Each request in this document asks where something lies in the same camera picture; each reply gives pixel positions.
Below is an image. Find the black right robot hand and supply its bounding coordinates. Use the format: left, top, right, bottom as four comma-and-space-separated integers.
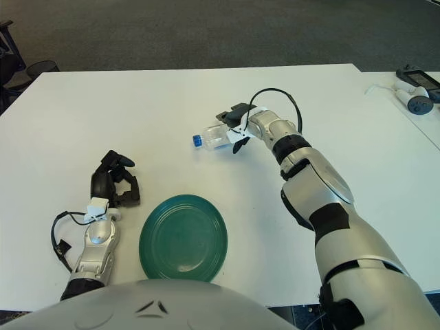
215, 102, 258, 155

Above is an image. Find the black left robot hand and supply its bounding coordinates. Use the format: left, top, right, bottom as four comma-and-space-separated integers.
89, 149, 142, 209

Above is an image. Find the clear plastic bottle blue cap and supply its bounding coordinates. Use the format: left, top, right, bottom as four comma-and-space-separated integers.
192, 124, 237, 151

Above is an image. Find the green round plate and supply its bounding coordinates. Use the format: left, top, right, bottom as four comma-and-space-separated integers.
138, 194, 229, 283

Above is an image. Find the grey robot torso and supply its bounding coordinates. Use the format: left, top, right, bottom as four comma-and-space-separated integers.
0, 278, 276, 330

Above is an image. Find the black office chair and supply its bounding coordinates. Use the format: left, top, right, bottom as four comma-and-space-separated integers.
0, 20, 35, 116

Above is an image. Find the white grey VR controller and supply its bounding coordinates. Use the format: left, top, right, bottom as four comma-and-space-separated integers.
394, 79, 435, 115

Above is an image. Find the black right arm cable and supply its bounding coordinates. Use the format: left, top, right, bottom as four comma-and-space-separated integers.
249, 88, 303, 135

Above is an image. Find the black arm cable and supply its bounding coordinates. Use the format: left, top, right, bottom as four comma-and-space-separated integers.
249, 88, 303, 135
50, 210, 91, 272

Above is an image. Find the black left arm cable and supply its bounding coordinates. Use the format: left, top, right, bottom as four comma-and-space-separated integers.
50, 210, 91, 272

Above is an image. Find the black wire mesh wastebasket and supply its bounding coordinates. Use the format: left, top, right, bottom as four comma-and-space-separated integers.
26, 60, 61, 80

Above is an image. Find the thin white cable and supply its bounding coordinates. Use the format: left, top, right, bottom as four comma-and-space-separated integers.
364, 84, 396, 97

